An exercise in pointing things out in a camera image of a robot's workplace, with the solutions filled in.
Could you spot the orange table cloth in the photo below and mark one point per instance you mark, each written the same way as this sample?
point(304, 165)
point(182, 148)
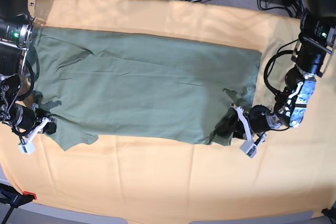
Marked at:
point(151, 180)

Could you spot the black corner clamp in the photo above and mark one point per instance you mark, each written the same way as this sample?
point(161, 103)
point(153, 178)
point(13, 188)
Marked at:
point(330, 213)

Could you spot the black red clamp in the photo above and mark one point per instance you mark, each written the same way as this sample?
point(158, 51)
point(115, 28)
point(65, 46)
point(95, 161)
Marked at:
point(10, 196)

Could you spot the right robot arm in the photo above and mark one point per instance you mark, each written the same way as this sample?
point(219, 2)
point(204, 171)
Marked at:
point(17, 77)

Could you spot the green T-shirt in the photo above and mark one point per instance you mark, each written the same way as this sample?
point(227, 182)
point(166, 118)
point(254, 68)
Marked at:
point(103, 83)

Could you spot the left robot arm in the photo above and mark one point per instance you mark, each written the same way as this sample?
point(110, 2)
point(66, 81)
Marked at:
point(316, 40)

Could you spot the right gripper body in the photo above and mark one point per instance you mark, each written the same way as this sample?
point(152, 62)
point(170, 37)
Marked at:
point(25, 120)

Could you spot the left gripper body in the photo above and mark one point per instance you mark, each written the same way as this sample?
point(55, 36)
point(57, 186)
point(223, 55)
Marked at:
point(259, 119)

